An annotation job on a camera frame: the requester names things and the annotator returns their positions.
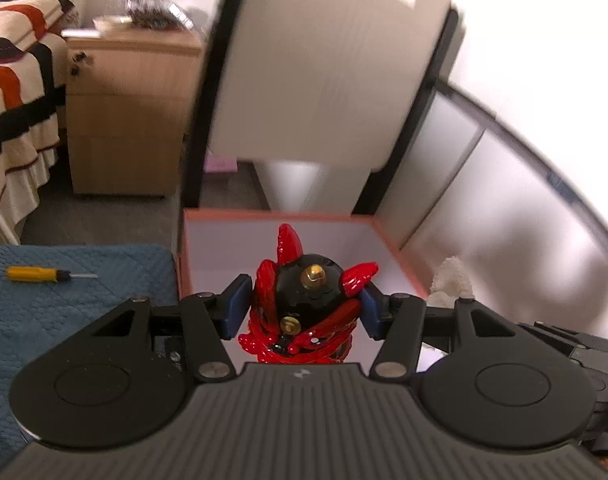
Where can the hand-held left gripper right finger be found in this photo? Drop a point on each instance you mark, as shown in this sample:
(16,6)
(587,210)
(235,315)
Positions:
(369,312)

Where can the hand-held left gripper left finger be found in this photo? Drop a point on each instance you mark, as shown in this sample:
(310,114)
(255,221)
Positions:
(238,307)

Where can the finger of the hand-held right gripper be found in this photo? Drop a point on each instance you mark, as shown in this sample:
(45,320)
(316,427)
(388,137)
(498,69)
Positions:
(558,336)

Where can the red lion figurine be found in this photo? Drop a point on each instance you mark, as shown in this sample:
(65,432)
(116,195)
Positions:
(264,310)

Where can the pink cardboard box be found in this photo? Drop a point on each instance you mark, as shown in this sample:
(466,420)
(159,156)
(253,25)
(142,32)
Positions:
(224,245)

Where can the white plush toy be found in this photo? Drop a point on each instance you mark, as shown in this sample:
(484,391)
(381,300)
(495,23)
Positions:
(451,277)

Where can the yellow screwdriver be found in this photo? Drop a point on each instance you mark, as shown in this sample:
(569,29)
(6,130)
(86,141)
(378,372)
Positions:
(34,274)

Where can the pink card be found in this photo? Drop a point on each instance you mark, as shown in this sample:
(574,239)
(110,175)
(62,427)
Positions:
(221,164)

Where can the blue quilted mat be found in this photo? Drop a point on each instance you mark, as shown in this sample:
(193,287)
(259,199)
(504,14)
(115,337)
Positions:
(84,280)

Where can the wooden nightstand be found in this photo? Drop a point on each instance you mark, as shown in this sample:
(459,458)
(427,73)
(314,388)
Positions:
(129,125)

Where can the bunch of keys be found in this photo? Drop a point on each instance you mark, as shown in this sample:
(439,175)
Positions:
(79,62)

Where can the striped bed blanket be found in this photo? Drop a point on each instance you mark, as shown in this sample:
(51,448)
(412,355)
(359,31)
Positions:
(14,110)

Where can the white bowl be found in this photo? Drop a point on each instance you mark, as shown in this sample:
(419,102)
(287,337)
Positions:
(111,21)

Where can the white chair with black frame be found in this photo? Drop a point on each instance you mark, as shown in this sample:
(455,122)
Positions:
(309,60)

